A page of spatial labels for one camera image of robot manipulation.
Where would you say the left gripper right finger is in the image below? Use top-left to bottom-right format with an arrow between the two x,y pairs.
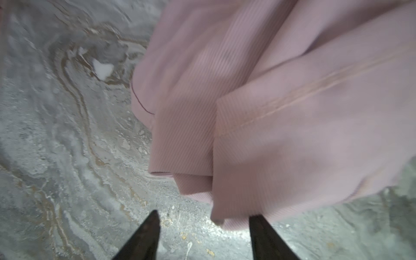
249,215 -> 300,260

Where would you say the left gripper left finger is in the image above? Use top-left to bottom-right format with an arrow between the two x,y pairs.
112,210 -> 161,260

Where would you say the light pink cloth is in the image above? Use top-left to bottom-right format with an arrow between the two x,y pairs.
131,1 -> 416,230

